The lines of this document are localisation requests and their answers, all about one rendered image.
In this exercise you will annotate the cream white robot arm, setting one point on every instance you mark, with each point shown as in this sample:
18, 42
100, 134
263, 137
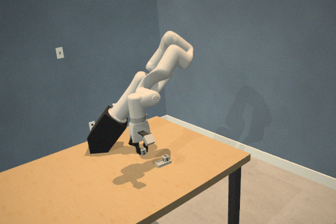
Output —
145, 88

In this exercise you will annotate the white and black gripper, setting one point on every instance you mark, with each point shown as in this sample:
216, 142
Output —
135, 138

